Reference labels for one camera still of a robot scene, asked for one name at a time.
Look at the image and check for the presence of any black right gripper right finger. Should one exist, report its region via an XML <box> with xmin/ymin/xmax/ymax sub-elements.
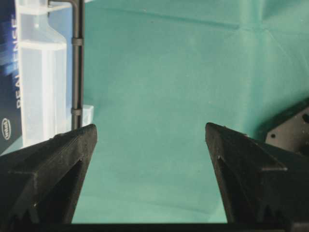
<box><xmin>205</xmin><ymin>123</ymin><xmax>309</xmax><ymax>224</ymax></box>

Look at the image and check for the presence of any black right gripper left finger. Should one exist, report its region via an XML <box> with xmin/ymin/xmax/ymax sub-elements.
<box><xmin>0</xmin><ymin>124</ymin><xmax>97</xmax><ymax>224</ymax></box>

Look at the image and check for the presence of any clear plastic storage case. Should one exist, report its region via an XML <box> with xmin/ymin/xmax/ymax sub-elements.
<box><xmin>15</xmin><ymin>0</ymin><xmax>94</xmax><ymax>147</ymax></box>

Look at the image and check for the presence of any green table cloth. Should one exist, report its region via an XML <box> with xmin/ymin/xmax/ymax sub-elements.
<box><xmin>73</xmin><ymin>0</ymin><xmax>309</xmax><ymax>223</ymax></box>

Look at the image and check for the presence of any black right camera box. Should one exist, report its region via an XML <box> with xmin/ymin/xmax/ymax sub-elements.
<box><xmin>0</xmin><ymin>0</ymin><xmax>22</xmax><ymax>155</ymax></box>

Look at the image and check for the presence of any black case handle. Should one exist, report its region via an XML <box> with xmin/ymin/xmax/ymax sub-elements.
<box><xmin>48</xmin><ymin>0</ymin><xmax>85</xmax><ymax>131</ymax></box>

